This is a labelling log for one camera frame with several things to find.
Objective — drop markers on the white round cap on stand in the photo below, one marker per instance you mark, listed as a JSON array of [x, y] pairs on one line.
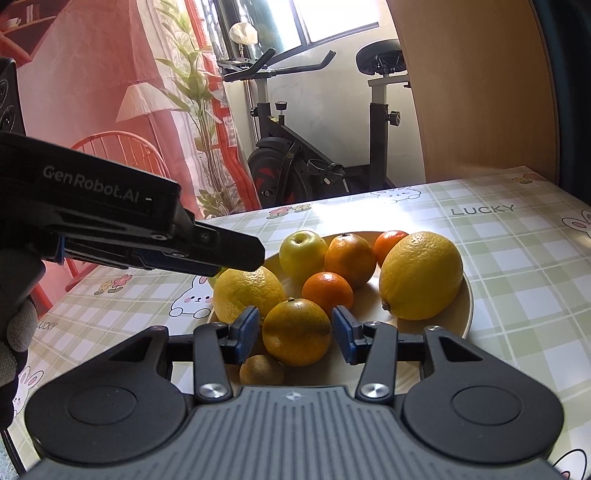
[[243, 33]]

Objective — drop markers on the person's left hand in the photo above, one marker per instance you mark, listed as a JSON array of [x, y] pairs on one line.
[[16, 323]]

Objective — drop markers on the bright orange tangerine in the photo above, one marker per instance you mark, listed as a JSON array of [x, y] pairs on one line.
[[328, 290], [388, 244]]

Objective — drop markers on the black exercise bike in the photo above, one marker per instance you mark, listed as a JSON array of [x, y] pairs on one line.
[[277, 152]]

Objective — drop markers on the dark teal curtain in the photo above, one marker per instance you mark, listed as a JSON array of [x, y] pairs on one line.
[[570, 92]]

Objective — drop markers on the wooden board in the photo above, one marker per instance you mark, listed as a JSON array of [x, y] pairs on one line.
[[475, 92]]

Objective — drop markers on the green checked tablecloth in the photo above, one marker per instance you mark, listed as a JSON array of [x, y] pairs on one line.
[[517, 277]]

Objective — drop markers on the pink printed backdrop cloth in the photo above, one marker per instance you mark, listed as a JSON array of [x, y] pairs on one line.
[[92, 69]]

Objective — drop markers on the window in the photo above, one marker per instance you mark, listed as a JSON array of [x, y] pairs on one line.
[[332, 18]]

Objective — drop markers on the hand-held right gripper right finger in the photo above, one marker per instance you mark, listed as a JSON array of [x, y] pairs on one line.
[[344, 334]]

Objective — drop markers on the large yellow lemon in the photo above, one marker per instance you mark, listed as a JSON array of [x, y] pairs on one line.
[[420, 281]]

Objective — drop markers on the small brown kiwi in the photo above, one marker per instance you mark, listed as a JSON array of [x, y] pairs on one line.
[[261, 369]]

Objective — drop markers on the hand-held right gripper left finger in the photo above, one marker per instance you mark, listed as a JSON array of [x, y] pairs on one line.
[[247, 334]]

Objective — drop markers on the dull orange tangerine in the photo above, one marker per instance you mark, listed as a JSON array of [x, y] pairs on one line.
[[350, 258], [295, 332]]

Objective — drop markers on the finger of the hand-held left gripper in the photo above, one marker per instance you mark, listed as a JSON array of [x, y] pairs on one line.
[[226, 249]]

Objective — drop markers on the cream round plate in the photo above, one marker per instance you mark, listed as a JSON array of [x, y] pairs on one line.
[[445, 323]]

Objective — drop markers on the yellow-green apple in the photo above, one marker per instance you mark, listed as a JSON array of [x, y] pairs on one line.
[[302, 254]]

